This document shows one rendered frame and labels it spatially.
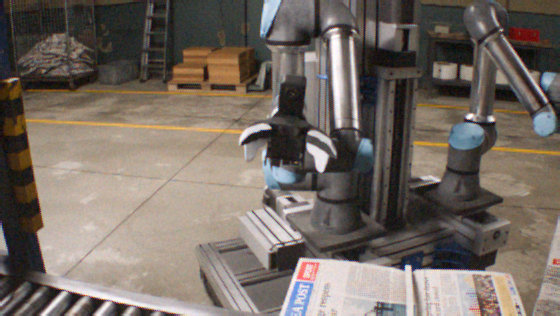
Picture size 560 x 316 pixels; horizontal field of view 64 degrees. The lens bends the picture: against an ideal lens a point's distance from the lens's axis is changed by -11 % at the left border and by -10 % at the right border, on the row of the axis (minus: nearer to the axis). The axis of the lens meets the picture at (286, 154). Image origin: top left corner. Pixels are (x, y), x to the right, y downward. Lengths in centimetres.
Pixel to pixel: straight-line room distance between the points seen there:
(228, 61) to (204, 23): 139
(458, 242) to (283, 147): 96
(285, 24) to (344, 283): 69
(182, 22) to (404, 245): 718
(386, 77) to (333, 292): 83
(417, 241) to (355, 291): 83
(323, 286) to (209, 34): 755
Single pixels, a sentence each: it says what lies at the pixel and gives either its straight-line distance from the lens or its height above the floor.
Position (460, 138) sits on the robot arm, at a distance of 163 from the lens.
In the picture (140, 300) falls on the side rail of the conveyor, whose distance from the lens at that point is 119.
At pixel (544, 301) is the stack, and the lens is 144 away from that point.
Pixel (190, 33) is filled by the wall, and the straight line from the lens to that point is 834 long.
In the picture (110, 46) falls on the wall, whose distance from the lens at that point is 908.
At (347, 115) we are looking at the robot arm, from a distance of 110.
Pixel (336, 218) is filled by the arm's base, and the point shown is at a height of 86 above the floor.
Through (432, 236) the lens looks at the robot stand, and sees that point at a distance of 163.
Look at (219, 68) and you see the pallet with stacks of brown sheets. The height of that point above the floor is 35.
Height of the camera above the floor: 148
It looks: 19 degrees down
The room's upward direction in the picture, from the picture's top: straight up
